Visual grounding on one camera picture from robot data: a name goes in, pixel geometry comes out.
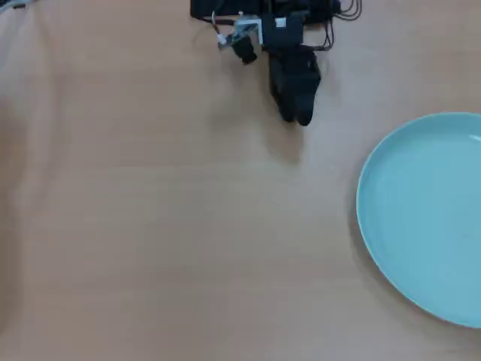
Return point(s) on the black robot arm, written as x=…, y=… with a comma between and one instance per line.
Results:
x=225, y=8

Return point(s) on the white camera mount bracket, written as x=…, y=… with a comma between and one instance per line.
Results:
x=248, y=27

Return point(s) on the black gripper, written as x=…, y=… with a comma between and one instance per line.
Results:
x=282, y=32

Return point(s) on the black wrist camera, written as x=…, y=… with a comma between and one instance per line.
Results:
x=245, y=50

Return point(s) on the light blue plate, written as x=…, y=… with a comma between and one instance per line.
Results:
x=424, y=222

